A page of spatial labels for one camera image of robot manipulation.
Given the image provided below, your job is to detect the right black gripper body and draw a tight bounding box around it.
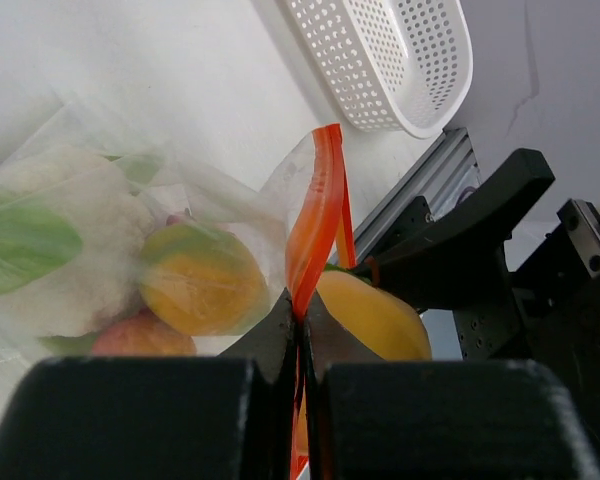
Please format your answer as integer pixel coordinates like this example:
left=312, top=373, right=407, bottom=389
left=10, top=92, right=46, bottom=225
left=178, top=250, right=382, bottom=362
left=459, top=200, right=600, bottom=449

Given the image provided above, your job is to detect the white cauliflower with leaves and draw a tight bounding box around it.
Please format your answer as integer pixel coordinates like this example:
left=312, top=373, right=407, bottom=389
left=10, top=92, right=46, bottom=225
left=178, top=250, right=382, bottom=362
left=0, top=145, right=163, bottom=337

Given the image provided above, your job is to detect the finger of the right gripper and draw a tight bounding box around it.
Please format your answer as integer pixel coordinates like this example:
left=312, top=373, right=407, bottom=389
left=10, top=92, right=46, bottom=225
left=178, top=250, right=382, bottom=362
left=352, top=148, right=555, bottom=310

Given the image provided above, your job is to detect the orange fruit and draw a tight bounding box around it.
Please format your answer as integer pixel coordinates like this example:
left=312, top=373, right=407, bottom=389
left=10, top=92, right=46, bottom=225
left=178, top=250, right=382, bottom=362
left=317, top=266, right=432, bottom=361

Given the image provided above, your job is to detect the aluminium mounting rail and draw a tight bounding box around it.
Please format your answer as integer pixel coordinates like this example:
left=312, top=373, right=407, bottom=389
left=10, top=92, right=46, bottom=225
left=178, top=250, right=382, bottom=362
left=354, top=128, right=482, bottom=258

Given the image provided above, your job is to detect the clear zip top bag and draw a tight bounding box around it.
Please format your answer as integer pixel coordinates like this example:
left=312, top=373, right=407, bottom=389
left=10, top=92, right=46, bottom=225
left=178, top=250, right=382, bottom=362
left=0, top=99, right=359, bottom=480

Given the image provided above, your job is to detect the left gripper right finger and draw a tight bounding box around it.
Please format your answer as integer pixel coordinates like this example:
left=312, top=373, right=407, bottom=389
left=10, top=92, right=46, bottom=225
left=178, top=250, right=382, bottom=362
left=303, top=297, right=600, bottom=479

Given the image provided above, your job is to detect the peach fruit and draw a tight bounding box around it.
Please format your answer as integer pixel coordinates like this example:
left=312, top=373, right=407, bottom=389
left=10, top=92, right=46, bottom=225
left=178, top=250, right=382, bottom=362
left=90, top=310, right=197, bottom=356

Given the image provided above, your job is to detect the white perforated plastic basket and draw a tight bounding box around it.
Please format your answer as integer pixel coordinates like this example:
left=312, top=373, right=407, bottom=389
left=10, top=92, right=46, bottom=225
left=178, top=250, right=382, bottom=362
left=284, top=0, right=473, bottom=139

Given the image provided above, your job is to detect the yellow green mango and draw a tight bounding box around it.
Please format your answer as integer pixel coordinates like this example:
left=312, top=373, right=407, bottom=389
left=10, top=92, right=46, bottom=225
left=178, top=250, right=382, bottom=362
left=138, top=223, right=270, bottom=336

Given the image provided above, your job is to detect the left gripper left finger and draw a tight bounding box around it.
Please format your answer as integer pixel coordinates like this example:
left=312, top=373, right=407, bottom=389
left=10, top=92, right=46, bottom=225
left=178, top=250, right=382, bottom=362
left=0, top=294, right=296, bottom=479

